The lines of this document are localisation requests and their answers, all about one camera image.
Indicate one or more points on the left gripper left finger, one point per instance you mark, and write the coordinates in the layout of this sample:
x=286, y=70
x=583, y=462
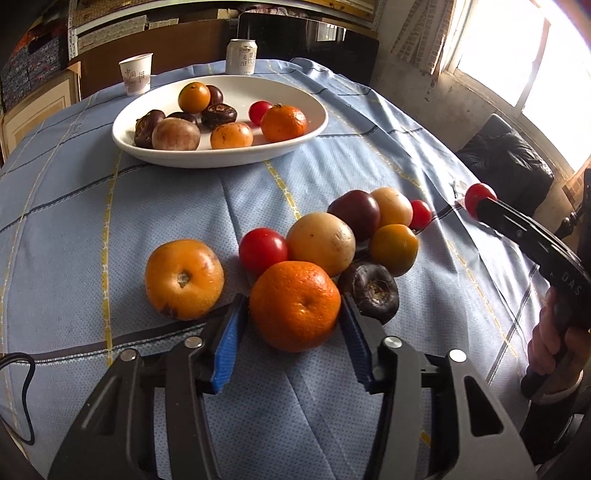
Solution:
x=112, y=437

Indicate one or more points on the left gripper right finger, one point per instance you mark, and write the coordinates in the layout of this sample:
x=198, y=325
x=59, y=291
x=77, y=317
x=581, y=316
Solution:
x=472, y=435

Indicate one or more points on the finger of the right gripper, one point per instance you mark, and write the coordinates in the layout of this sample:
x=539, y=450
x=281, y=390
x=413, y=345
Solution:
x=497, y=215

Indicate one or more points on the yellow brown round fruit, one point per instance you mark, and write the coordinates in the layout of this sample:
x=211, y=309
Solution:
x=395, y=207

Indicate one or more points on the yellow orange round fruit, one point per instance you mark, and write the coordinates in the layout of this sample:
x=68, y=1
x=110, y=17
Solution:
x=396, y=247

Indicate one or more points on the dark purple plum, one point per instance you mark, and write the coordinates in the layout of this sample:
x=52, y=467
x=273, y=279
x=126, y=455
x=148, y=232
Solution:
x=360, y=211

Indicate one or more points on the orange persimmon fruit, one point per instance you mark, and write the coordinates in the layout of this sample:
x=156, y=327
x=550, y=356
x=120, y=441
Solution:
x=183, y=279

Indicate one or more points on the large orange tangerine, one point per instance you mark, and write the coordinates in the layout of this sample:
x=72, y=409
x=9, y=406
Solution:
x=294, y=306

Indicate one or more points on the tan round pear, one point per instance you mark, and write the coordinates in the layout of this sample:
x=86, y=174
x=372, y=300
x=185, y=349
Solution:
x=323, y=239

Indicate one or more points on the red cherry tomato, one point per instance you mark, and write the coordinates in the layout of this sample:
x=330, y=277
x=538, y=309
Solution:
x=260, y=249

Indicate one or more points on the brown kiwi fruit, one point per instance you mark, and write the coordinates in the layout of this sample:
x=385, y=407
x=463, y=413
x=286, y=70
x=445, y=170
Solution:
x=175, y=134

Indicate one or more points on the dark red plum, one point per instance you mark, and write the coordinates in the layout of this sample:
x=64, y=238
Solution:
x=215, y=95

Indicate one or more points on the small red tomato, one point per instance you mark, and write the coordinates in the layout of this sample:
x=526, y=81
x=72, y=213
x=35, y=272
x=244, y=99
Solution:
x=422, y=215

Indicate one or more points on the person's right hand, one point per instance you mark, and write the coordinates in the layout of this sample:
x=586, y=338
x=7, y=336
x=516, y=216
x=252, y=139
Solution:
x=545, y=344

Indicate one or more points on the black leather chair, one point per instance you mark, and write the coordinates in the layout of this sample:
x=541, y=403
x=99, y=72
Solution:
x=499, y=157

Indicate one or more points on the blue checked tablecloth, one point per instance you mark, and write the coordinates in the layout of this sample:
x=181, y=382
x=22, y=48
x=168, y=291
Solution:
x=79, y=219

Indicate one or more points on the white curtain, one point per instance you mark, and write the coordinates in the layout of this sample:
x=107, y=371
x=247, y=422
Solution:
x=424, y=34

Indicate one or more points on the black monitor screen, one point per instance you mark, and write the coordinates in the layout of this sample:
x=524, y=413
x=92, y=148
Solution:
x=342, y=50

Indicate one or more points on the orange spotted fruit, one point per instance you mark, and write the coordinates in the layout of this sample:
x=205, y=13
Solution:
x=231, y=135

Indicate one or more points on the white oval plate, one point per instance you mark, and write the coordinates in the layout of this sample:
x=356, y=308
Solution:
x=250, y=96

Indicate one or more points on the dark chestnut in plate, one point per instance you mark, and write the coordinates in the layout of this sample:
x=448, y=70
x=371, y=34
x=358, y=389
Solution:
x=217, y=115

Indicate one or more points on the white drink can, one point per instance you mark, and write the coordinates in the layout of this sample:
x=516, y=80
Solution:
x=240, y=57

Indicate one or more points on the small yellow orange fruit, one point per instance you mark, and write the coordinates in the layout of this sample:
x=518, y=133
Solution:
x=194, y=97

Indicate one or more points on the wooden framed panel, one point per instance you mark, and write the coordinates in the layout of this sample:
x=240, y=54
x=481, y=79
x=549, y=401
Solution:
x=56, y=94

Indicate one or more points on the white paper cup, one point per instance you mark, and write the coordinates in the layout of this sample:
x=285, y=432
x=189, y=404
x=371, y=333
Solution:
x=136, y=73

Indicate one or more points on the metal storage shelf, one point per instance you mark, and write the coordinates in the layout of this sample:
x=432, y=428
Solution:
x=92, y=23

